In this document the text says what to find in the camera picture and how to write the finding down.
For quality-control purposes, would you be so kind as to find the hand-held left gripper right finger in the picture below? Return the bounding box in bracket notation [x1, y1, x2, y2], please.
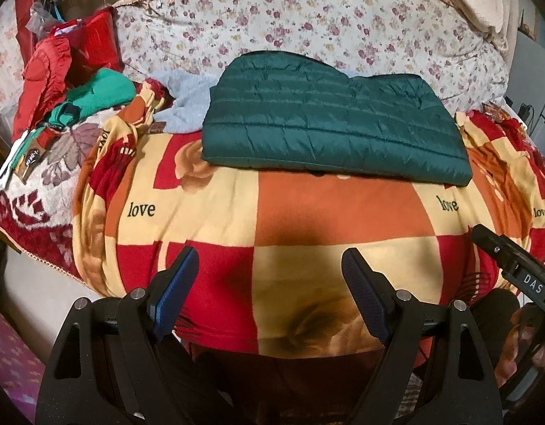
[342, 248, 506, 425]

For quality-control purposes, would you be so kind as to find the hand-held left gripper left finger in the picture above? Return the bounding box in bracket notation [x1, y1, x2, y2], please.
[35, 246, 220, 425]

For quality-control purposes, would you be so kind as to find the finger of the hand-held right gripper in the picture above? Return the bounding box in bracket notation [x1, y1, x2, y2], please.
[471, 225, 515, 268]

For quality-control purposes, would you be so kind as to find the green puffer jacket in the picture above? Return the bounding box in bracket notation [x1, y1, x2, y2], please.
[201, 51, 473, 187]

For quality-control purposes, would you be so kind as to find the orange red checkered blanket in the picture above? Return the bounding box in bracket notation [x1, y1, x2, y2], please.
[72, 77, 545, 390]

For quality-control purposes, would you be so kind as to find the white mattress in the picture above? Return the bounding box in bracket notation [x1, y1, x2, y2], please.
[0, 239, 100, 319]

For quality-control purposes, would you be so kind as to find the grey cabinet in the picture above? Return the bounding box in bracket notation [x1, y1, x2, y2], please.
[505, 33, 545, 151]

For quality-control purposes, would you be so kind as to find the maroon white floral blanket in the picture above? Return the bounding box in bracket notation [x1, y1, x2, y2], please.
[0, 110, 123, 282]

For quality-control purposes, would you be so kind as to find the purple floral mat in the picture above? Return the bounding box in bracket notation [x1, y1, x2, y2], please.
[0, 310, 47, 408]

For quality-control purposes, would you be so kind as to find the light blue towel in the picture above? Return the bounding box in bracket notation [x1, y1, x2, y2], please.
[153, 69, 222, 134]

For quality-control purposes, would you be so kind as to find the brown tag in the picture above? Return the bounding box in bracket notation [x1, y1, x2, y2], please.
[16, 146, 49, 184]

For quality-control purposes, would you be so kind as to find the white cloth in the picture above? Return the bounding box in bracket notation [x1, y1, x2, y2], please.
[0, 135, 27, 189]

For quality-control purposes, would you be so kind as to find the green cloth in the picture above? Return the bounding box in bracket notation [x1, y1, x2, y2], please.
[9, 68, 138, 173]

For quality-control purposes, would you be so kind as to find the beige curtain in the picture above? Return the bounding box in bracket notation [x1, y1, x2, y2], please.
[100, 0, 521, 54]

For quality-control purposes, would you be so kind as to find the red ruffled garment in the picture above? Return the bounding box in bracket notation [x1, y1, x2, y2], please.
[11, 35, 74, 142]

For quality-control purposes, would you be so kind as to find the floral bed sheet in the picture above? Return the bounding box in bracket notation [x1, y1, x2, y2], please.
[113, 0, 510, 116]

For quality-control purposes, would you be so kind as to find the pink floral cloth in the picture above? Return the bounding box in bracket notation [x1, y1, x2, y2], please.
[0, 0, 34, 116]

